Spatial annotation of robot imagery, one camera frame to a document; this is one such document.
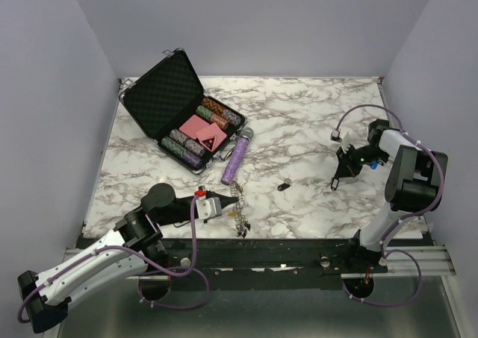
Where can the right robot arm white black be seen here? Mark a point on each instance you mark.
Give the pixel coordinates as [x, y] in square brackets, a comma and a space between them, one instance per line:
[414, 186]

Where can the purple glitter microphone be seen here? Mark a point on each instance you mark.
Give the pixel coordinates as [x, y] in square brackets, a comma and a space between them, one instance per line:
[238, 153]

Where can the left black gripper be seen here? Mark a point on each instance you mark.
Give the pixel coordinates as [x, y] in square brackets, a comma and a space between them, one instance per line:
[225, 200]

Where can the black mounting base rail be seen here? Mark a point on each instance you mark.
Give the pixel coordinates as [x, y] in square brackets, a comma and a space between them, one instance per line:
[245, 265]

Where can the blue key tag far right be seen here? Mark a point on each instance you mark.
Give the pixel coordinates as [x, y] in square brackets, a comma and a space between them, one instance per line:
[376, 163]

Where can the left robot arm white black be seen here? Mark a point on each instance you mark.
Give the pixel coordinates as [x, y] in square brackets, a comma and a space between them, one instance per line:
[132, 247]

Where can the silver key black tag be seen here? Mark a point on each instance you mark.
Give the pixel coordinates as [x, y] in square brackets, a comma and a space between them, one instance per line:
[284, 185]

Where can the round metal keyring disc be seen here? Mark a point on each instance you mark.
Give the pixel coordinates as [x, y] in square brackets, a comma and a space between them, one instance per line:
[242, 225]

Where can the black clear key tag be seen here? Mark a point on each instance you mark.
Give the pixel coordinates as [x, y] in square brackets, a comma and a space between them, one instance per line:
[334, 184]

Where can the pink card box triangle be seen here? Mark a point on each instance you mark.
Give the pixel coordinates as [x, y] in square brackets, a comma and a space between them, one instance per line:
[211, 137]

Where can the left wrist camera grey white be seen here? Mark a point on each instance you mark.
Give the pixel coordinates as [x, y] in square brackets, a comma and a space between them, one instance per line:
[208, 208]

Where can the pink card deck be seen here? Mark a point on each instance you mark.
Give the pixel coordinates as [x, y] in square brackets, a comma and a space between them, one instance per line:
[192, 125]

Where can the black poker chip case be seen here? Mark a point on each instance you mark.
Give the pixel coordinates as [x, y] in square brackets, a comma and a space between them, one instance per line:
[166, 97]

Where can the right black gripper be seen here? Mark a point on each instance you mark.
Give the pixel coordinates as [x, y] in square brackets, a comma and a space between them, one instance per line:
[346, 168]

